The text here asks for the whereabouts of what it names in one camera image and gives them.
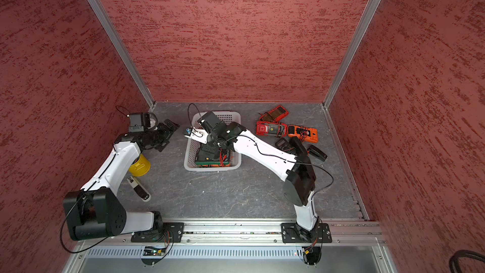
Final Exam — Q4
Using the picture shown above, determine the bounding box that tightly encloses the green multimeter DT9205A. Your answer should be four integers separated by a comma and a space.
195, 144, 232, 165

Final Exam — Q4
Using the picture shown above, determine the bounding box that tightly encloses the white plastic perforated basket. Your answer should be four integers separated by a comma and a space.
184, 111, 242, 172

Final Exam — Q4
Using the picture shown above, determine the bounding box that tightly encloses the orange black multimeter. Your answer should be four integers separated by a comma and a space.
196, 164, 231, 169

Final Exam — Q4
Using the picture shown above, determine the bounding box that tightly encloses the small black multimeter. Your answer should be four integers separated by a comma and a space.
275, 137, 298, 155

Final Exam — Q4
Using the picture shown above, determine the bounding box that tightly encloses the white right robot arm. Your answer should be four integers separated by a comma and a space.
186, 111, 318, 232

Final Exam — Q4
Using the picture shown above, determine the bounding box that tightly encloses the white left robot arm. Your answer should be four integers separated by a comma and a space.
63, 120, 179, 241

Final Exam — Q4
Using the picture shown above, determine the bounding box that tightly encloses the dark red flat multimeter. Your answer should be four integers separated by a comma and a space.
259, 105, 289, 123

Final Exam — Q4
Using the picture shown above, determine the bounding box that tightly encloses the orange long multimeter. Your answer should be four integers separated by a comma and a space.
287, 125, 318, 144

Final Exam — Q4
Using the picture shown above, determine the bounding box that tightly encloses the yellow cup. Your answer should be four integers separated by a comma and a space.
128, 154, 151, 177

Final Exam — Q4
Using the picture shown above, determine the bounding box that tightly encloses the red clamp meter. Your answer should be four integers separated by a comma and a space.
256, 121, 287, 138

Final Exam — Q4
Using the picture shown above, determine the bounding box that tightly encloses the white black remote tester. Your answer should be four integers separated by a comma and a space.
127, 176, 151, 202

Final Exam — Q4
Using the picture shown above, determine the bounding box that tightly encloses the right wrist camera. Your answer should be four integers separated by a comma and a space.
184, 128, 208, 144

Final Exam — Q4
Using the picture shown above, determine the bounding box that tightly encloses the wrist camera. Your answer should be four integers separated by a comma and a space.
184, 128, 208, 144
128, 112, 159, 133

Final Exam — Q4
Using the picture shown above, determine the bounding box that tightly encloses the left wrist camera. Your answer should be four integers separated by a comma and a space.
128, 112, 159, 133

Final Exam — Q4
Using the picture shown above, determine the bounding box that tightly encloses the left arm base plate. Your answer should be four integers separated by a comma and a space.
131, 222, 185, 243

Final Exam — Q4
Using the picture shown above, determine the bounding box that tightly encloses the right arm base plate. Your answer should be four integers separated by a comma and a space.
280, 222, 333, 243

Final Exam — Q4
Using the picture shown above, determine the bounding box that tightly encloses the black cable bottom right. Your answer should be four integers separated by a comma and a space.
448, 249, 485, 273

